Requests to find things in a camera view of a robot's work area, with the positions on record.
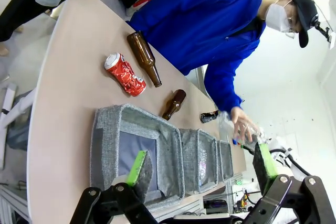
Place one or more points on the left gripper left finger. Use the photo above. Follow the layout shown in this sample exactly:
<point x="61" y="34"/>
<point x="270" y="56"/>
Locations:
<point x="136" y="167"/>

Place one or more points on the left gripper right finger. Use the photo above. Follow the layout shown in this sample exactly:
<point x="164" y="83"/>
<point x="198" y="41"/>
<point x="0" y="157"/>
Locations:
<point x="266" y="163"/>

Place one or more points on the clear plastic bottle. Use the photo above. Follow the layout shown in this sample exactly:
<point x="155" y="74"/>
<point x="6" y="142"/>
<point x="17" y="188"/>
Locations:
<point x="225" y="127"/>

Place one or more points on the brown glass bottle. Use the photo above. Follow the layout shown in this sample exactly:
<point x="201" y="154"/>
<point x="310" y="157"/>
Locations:
<point x="174" y="104"/>
<point x="143" y="53"/>

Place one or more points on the crushed black Pepsi can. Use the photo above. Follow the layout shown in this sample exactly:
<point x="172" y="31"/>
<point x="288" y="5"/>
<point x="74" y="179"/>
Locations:
<point x="208" y="117"/>

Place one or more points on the crushed red soda can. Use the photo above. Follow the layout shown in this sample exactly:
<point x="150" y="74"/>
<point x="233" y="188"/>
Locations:
<point x="126" y="75"/>

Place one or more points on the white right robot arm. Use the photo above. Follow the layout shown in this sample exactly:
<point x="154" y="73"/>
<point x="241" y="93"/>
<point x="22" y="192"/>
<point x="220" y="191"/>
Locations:
<point x="279" y="146"/>

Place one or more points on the blue sleeved left forearm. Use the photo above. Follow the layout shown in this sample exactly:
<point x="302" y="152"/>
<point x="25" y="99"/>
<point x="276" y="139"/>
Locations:
<point x="221" y="85"/>

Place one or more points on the grey fabric bottle basket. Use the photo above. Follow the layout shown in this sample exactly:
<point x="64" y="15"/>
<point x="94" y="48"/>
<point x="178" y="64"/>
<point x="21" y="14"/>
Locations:
<point x="107" y="140"/>

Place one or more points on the grey fabric can basket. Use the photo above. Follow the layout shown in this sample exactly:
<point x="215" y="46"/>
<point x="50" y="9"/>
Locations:
<point x="225" y="161"/>

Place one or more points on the grey fabric plastic basket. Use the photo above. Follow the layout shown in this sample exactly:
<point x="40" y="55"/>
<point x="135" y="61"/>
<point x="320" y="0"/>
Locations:
<point x="190" y="155"/>

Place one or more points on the person left hand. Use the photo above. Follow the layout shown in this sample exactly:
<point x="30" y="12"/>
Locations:
<point x="242" y="121"/>

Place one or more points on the plastic bottle with pink label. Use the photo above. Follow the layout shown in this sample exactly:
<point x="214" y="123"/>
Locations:
<point x="204" y="167"/>

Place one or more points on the white face mask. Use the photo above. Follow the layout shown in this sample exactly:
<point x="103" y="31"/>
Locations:
<point x="277" y="16"/>

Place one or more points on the person in blue jacket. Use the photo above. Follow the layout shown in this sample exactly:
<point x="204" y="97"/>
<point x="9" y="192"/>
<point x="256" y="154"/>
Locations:
<point x="199" y="22"/>

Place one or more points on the black baseball cap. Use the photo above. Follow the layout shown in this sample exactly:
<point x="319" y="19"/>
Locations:
<point x="304" y="11"/>

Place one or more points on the white stand frame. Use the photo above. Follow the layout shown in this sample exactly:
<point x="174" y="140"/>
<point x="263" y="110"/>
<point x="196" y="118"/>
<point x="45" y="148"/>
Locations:
<point x="10" y="108"/>

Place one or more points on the head mounted camera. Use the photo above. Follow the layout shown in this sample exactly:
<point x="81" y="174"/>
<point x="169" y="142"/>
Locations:
<point x="324" y="30"/>

